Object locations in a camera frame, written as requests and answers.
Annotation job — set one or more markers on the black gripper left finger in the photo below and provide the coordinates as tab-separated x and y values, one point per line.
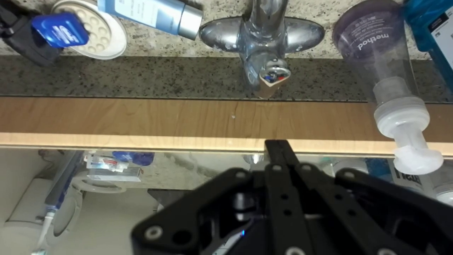
278	198

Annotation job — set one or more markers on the blue silver toothpaste tube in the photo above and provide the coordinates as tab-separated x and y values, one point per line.
156	14

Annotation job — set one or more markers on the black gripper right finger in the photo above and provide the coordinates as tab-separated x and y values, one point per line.
359	207

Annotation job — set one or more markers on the clear pump bottle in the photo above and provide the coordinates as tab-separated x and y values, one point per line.
383	61

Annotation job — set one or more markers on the small blue case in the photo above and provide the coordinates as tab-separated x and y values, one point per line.
59	28

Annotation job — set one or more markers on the wood framed wall mirror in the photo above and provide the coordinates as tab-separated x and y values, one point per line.
142	121

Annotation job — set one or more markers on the white round perforated disc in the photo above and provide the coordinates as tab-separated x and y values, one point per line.
107	36

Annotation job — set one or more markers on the chrome faucet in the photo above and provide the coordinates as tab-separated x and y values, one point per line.
262	37

